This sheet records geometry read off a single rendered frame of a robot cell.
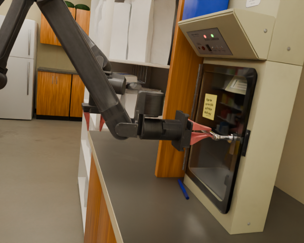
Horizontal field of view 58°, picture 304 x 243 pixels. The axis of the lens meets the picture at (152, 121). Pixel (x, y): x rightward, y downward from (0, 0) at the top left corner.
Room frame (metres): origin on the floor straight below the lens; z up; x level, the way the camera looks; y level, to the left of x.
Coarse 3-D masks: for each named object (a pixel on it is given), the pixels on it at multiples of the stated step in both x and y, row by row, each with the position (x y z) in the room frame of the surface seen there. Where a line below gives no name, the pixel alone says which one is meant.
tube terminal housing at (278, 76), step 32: (288, 0) 0.69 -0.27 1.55; (288, 32) 0.69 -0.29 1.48; (224, 64) 0.85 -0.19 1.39; (256, 64) 0.71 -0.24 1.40; (288, 64) 0.70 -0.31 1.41; (256, 96) 0.69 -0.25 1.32; (288, 96) 0.71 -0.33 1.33; (256, 128) 0.68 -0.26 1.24; (256, 160) 0.69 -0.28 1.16; (256, 192) 0.70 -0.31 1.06; (224, 224) 0.71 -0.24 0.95; (256, 224) 0.71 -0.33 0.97
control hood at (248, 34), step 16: (208, 16) 0.75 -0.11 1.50; (224, 16) 0.68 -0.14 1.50; (240, 16) 0.65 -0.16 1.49; (256, 16) 0.66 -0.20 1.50; (272, 16) 0.68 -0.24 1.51; (224, 32) 0.72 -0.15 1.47; (240, 32) 0.67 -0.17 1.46; (256, 32) 0.66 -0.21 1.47; (240, 48) 0.71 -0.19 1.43; (256, 48) 0.67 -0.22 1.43
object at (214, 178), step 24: (216, 72) 0.86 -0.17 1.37; (240, 72) 0.73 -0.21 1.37; (240, 96) 0.71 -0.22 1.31; (216, 120) 0.81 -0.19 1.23; (240, 120) 0.69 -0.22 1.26; (216, 144) 0.78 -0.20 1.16; (240, 144) 0.68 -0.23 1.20; (192, 168) 0.91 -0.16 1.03; (216, 168) 0.76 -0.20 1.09; (216, 192) 0.74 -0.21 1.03
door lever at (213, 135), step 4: (204, 132) 0.76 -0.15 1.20; (208, 132) 0.74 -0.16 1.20; (212, 132) 0.73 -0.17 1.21; (212, 136) 0.71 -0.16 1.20; (216, 136) 0.70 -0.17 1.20; (220, 136) 0.71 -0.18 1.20; (224, 136) 0.71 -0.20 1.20; (228, 136) 0.72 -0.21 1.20; (232, 136) 0.71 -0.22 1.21; (216, 140) 0.70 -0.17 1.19; (228, 140) 0.72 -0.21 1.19; (232, 140) 0.71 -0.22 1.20
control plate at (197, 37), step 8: (192, 32) 0.88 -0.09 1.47; (200, 32) 0.84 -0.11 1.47; (208, 32) 0.79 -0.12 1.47; (216, 32) 0.76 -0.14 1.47; (192, 40) 0.92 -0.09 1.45; (200, 40) 0.87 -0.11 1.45; (208, 40) 0.82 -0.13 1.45; (216, 40) 0.79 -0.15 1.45; (224, 40) 0.75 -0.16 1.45; (200, 48) 0.91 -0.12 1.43; (224, 48) 0.77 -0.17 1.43
